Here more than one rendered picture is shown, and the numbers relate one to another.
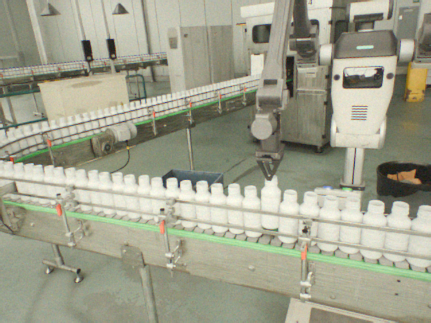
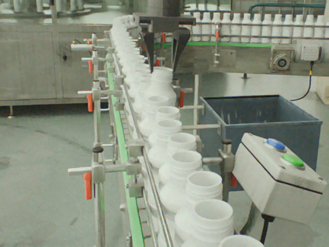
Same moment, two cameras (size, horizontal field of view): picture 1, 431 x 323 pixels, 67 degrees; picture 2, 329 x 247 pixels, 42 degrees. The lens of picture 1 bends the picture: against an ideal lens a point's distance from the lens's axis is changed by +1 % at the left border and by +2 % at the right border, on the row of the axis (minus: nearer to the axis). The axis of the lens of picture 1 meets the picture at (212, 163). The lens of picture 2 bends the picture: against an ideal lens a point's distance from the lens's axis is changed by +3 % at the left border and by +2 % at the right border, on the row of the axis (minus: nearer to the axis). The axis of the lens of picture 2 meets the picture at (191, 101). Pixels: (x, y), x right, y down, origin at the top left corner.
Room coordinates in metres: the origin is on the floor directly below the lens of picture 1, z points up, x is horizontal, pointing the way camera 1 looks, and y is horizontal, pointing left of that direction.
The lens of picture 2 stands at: (0.51, -0.80, 1.36)
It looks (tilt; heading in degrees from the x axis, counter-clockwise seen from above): 16 degrees down; 53
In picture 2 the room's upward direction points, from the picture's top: 2 degrees clockwise
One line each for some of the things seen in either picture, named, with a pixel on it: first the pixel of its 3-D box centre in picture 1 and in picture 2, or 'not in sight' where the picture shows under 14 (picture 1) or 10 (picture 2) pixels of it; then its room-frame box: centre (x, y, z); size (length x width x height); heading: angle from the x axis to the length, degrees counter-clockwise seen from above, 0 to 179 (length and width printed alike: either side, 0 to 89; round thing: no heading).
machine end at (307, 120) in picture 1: (307, 73); not in sight; (5.21, -1.57, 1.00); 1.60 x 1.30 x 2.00; 138
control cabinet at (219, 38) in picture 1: (215, 68); not in sight; (8.07, -0.24, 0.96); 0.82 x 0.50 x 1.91; 138
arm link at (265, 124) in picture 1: (268, 112); not in sight; (0.88, -0.16, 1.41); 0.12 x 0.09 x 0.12; 155
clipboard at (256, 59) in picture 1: (256, 64); not in sight; (4.90, -0.75, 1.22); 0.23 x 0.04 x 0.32; 48
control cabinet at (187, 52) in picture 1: (189, 73); not in sight; (7.40, 0.36, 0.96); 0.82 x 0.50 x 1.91; 138
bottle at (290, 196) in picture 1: (289, 216); (157, 143); (0.87, -0.22, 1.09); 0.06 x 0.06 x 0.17
